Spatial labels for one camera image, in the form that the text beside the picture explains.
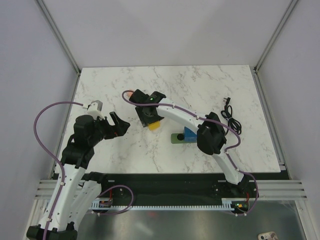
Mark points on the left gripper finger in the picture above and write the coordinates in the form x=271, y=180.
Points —
x=121, y=128
x=115, y=118

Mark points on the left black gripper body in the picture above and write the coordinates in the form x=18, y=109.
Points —
x=103, y=130

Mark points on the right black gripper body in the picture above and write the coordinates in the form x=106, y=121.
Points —
x=145, y=119

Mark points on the yellow cube socket adapter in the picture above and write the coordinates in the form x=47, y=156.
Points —
x=154, y=126

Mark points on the pink plug adapter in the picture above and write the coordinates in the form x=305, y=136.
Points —
x=129, y=93

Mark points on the green power strip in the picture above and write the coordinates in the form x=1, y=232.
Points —
x=179, y=138

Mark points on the blue cube socket adapter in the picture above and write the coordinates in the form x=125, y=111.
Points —
x=189, y=136

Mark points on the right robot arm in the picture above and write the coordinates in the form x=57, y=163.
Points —
x=213, y=138

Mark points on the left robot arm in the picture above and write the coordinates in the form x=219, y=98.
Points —
x=66, y=208

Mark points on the smartphone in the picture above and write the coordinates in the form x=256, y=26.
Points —
x=271, y=235

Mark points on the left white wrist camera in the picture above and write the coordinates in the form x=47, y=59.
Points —
x=94, y=109

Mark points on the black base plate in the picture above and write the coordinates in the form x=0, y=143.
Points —
x=182, y=188

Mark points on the left aluminium frame post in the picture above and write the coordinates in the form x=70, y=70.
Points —
x=58, y=35

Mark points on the aluminium frame post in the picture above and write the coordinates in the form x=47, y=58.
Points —
x=58, y=35
x=276, y=33

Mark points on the right aluminium frame post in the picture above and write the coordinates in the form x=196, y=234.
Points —
x=276, y=33

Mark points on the white slotted cable duct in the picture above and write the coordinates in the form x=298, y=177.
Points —
x=224, y=204

